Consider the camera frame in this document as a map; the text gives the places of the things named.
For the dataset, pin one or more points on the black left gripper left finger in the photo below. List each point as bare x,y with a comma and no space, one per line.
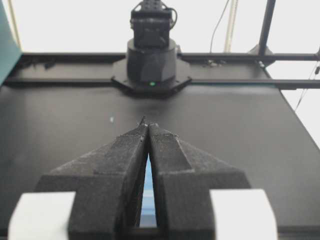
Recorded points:
89,198

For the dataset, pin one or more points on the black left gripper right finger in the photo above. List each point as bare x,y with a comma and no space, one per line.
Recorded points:
200,197

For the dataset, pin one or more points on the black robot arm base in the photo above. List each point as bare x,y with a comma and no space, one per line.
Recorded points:
151,64

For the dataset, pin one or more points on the blue towel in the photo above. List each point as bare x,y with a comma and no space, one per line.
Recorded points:
148,209

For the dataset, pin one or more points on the teal panel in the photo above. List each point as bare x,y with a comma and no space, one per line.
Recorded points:
10,52

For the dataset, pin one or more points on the black horizontal frame rail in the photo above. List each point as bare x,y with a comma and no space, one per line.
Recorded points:
246,57

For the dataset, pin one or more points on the black metal frame post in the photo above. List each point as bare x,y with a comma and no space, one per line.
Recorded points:
261,49

